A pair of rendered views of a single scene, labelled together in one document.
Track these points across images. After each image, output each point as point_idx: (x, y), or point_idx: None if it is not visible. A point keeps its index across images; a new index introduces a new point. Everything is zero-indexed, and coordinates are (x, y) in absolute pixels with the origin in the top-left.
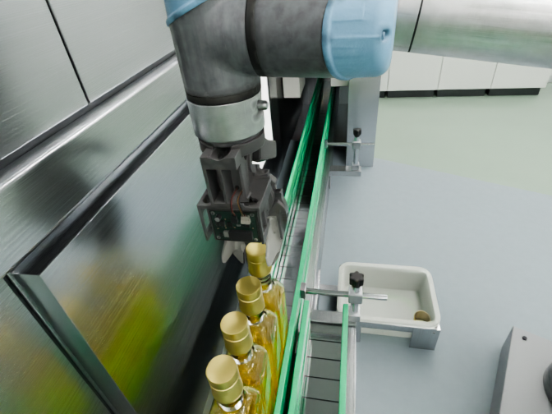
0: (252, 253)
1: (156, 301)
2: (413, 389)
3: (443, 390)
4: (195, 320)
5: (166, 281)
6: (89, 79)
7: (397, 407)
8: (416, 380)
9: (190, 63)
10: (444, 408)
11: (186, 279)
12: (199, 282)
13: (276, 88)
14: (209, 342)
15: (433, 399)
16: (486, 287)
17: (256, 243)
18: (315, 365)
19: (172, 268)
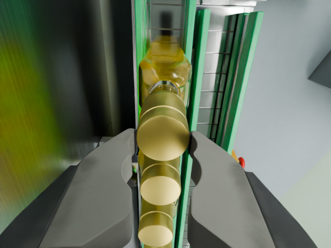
0: (156, 155)
1: (28, 203)
2: (280, 34)
3: (305, 32)
4: (75, 91)
5: (16, 177)
6: None
7: (261, 51)
8: (285, 25)
9: None
10: (298, 48)
11: (34, 107)
12: (49, 62)
13: None
14: (88, 33)
15: (292, 42)
16: None
17: (159, 127)
18: (205, 60)
19: (4, 159)
